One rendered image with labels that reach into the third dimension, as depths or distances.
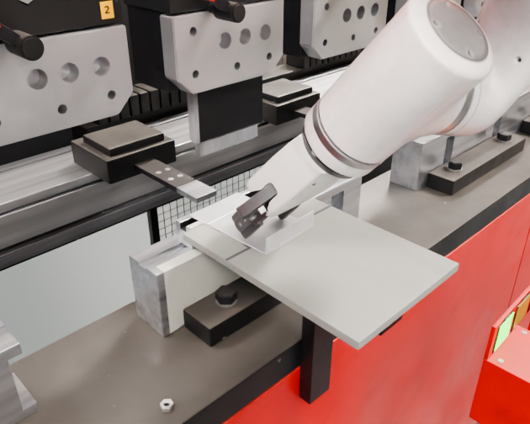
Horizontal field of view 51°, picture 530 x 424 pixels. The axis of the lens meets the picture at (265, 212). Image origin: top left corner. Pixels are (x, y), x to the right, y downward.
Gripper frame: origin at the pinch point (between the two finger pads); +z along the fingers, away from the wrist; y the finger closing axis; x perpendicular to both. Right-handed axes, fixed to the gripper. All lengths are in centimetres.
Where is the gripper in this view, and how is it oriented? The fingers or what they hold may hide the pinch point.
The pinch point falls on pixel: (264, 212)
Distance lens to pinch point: 66.6
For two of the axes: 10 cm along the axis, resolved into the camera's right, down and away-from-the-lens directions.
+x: 5.4, 8.3, -1.5
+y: -7.0, 3.5, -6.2
